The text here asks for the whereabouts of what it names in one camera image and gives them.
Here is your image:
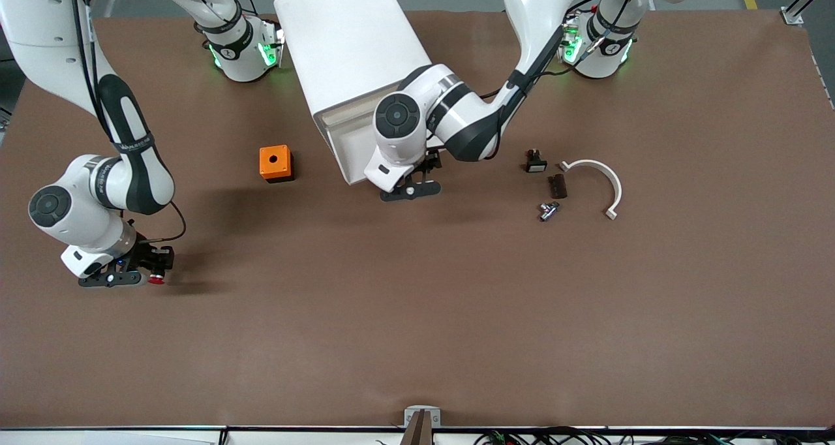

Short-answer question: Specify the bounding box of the black cable bundle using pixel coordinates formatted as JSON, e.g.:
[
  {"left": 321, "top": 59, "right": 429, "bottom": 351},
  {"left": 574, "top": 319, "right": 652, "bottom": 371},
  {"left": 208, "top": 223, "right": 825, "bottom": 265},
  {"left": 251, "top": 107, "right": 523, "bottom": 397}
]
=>
[{"left": 473, "top": 425, "right": 835, "bottom": 445}]

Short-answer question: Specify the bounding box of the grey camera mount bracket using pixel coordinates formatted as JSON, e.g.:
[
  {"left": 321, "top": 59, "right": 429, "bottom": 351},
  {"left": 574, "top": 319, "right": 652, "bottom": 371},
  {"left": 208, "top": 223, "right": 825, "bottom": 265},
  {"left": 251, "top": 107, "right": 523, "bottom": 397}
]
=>
[{"left": 403, "top": 405, "right": 442, "bottom": 445}]

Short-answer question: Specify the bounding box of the white curved plastic bracket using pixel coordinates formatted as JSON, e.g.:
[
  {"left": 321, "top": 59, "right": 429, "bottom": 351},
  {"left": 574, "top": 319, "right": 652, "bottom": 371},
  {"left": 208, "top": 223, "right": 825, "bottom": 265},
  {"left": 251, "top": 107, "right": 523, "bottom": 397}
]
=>
[{"left": 559, "top": 159, "right": 624, "bottom": 221}]

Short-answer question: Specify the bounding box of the orange button enclosure box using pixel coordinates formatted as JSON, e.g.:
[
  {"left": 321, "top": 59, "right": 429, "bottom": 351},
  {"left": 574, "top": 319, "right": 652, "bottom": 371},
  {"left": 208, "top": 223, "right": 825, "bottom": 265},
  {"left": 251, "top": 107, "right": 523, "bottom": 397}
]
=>
[{"left": 259, "top": 145, "right": 295, "bottom": 183}]

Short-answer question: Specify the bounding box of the white plastic drawer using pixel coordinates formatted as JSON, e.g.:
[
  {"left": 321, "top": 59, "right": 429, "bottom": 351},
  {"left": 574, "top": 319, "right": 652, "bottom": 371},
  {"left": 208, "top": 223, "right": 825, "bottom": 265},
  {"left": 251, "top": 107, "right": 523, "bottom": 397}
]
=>
[
  {"left": 317, "top": 99, "right": 382, "bottom": 127},
  {"left": 323, "top": 109, "right": 379, "bottom": 136},
  {"left": 328, "top": 122, "right": 392, "bottom": 186}
]

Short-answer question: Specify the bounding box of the brown table mat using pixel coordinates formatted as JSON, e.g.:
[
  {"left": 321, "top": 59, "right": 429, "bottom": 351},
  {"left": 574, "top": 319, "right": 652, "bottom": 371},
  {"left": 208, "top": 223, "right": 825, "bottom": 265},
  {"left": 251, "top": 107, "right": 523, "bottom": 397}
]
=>
[{"left": 0, "top": 8, "right": 835, "bottom": 429}]

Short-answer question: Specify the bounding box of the white frame rail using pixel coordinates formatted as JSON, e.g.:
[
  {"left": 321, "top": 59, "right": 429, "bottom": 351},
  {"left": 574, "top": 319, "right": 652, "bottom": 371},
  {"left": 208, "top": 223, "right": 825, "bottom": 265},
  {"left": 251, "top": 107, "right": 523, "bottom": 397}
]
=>
[{"left": 0, "top": 425, "right": 835, "bottom": 445}]

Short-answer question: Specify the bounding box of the aluminium frame post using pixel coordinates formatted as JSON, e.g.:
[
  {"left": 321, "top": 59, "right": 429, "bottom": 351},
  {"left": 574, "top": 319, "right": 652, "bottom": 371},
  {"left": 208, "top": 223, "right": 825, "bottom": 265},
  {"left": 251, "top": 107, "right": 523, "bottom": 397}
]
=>
[{"left": 781, "top": 0, "right": 835, "bottom": 27}]

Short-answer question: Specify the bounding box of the white drawer cabinet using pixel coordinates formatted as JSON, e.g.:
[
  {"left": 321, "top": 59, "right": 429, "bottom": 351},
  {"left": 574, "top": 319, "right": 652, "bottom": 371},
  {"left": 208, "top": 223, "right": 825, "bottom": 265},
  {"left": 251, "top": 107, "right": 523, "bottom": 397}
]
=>
[{"left": 273, "top": 0, "right": 434, "bottom": 172}]

